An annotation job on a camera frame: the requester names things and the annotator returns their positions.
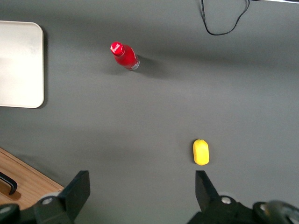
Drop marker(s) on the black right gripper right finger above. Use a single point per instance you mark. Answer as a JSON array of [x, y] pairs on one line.
[[208, 198]]

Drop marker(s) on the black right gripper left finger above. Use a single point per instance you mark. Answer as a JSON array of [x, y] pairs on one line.
[[74, 193]]

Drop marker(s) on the white rectangular tray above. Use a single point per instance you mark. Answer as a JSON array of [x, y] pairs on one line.
[[21, 65]]

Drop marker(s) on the wooden drawer cabinet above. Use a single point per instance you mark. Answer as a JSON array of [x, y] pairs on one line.
[[35, 179]]

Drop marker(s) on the yellow lemon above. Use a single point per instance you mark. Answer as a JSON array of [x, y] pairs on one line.
[[201, 152]]

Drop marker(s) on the wooden drawer front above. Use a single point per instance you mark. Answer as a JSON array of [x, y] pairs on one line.
[[25, 179]]

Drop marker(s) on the red cola bottle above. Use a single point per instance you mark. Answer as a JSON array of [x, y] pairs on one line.
[[125, 57]]

